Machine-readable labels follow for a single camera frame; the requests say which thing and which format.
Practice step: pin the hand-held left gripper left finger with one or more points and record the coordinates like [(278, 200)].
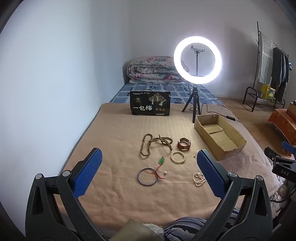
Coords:
[(87, 171)]

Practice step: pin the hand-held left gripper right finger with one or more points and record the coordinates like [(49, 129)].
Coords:
[(210, 171)]

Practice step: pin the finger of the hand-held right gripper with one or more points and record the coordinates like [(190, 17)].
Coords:
[(288, 146), (270, 153)]

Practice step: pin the cardboard box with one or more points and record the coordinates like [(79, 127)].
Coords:
[(219, 135)]

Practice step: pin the thin dark bangle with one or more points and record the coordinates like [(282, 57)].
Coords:
[(138, 177)]

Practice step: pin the orange patterned cover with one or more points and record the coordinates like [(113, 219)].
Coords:
[(282, 122)]

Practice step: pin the brown wristwatch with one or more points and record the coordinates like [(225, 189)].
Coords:
[(180, 144)]

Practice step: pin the yellow box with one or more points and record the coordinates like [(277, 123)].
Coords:
[(269, 92)]

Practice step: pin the striped dark trousers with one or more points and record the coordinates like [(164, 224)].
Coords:
[(185, 228)]

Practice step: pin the black metal clothes rack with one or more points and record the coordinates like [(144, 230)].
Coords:
[(249, 89)]

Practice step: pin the dark hanging clothes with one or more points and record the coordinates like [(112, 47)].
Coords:
[(279, 69)]

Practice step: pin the beige fuzzy cloth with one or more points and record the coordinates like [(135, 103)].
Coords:
[(136, 233)]

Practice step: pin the black tripod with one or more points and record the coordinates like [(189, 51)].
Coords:
[(194, 91)]

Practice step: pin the black snack packet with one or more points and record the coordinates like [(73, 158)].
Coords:
[(150, 104)]

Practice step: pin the striped hanging towel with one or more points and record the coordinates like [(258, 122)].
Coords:
[(266, 58)]

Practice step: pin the blue patterned bed sheet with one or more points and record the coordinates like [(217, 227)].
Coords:
[(143, 88)]

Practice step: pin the folded floral quilt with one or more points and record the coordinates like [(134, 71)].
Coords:
[(150, 69)]

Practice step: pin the phone clamp on gooseneck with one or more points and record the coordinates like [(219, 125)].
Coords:
[(197, 49)]

